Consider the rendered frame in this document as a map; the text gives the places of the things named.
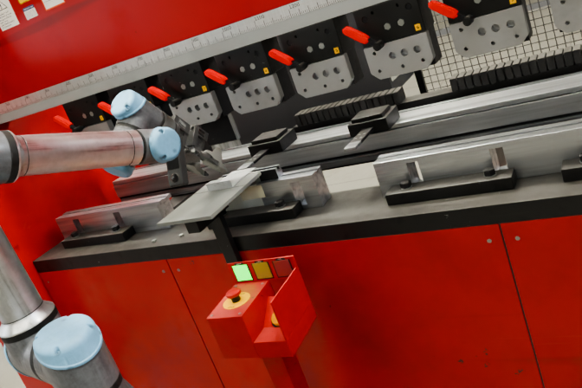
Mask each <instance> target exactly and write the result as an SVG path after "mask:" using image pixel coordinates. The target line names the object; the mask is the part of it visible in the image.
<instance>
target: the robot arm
mask: <svg viewBox="0 0 582 388"><path fill-rule="evenodd" d="M111 108H112V109H111V113H112V115H113V116H114V117H115V118H116V119H117V122H116V124H115V128H114V129H113V131H101V132H83V133H48V134H30V135H15V134H14V133H12V132H11V131H9V130H1V131H0V184H10V183H14V182H16V181H17V179H18V178H19V177H23V176H32V175H41V174H50V173H58V172H67V171H83V170H92V169H100V168H103V169H104V170H105V171H107V172H109V173H111V174H113V175H115V176H118V177H122V178H129V177H131V176H132V174H133V171H134V170H135V165H146V164H156V163H166V166H167V172H168V178H169V185H170V187H177V186H182V185H187V184H188V183H189V180H188V174H187V171H191V172H193V173H195V174H197V175H200V176H203V177H207V176H209V173H208V172H207V171H204V170H203V169H202V167H200V159H201V160H202V161H203V165H206V166H209V167H211V168H212V169H213V170H215V171H218V172H219V173H225V172H227V169H226V167H225V166H224V165H223V161H222V150H221V149H220V148H219V147H216V148H215V149H214V150H213V152H211V151H209V150H205V151H204V152H203V148H204V143H205V141H207V139H208V135H209V134H208V133H207V132H206V131H205V130H203V129H202V128H201V127H199V126H198V125H192V126H191V125H189V124H188V123H187V122H185V121H184V120H182V119H181V118H180V117H178V116H177V115H176V114H174V115H172V116H169V115H167V114H166V113H164V112H163V111H161V110H160V109H158V108H157V107H155V106H154V105H153V104H152V103H151V102H149V101H148V100H147V99H146V98H145V97H143V96H141V95H140V94H138V93H136V92H134V91H133V90H129V89H128V90H124V91H122V92H120V93H119V94H118V95H117V96H116V97H115V98H114V100H113V102H112V105H111ZM199 129H200V130H201V131H202V132H204V134H203V133H201V132H200V131H199ZM0 321H1V322H2V324H1V326H0V338H1V340H2V342H3V350H4V355H5V358H6V359H7V361H8V362H9V364H10V365H11V366H12V367H13V368H14V369H15V370H16V371H17V372H19V373H21V374H22V375H24V376H27V377H32V378H36V379H39V380H41V381H43V382H45V383H48V384H51V385H52V386H53V387H54V388H134V387H133V386H132V385H130V384H129V383H128V382H127V381H126V380H125V379H124V378H123V377H122V375H121V373H120V370H119V368H118V366H117V365H116V363H115V361H114V359H113V356H112V354H111V353H110V351H109V349H108V347H107V344H106V342H105V340H104V339H103V337H102V333H101V331H100V329H99V328H98V326H97V325H95V323H94V321H93V320H92V319H91V318H90V317H89V316H87V315H85V314H70V315H69V316H67V315H66V316H62V317H61V315H60V313H59V311H58V310H57V308H56V306H55V304H54V302H52V301H45V300H43V299H42V297H41V296H40V294H39V293H38V291H37V289H36V287H35V285H34V283H33V281H32V280H31V279H30V277H29V275H28V273H27V271H26V269H25V268H24V266H23V264H22V263H21V261H20V259H19V257H18V256H17V254H16V252H15V250H14V249H13V247H12V245H11V243H10V241H9V239H8V237H7V236H6V235H5V233H4V231H3V229H2V227H1V225H0Z"/></svg>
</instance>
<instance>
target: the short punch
mask: <svg viewBox="0 0 582 388"><path fill-rule="evenodd" d="M201 127H202V129H203V130H205V131H206V132H207V133H208V134H209V135H208V139H207V142H208V144H209V146H211V147H212V149H213V150H214V149H215V148H216V147H219V148H220V149H221V150H223V149H228V148H232V147H236V146H241V145H242V144H241V141H240V138H241V136H240V134H239V132H238V130H237V127H236V123H235V121H234V119H233V116H232V114H231V113H229V114H227V115H226V116H224V117H222V118H219V119H218V120H216V121H212V122H209V123H205V124H202V125H201Z"/></svg>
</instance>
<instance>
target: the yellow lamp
mask: <svg viewBox="0 0 582 388"><path fill-rule="evenodd" d="M252 266H253V268H254V270H255V273H256V276H257V278H258V279H263V278H271V277H273V276H272V274H271V272H270V269H269V267H268V264H267V263H266V262H260V263H253V264H252Z"/></svg>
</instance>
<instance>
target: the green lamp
mask: <svg viewBox="0 0 582 388"><path fill-rule="evenodd" d="M232 268H233V270H234V272H235V274H236V278H237V280H238V281H247V280H253V279H252V277H251V274H250V272H249V269H248V267H247V265H238V266H232Z"/></svg>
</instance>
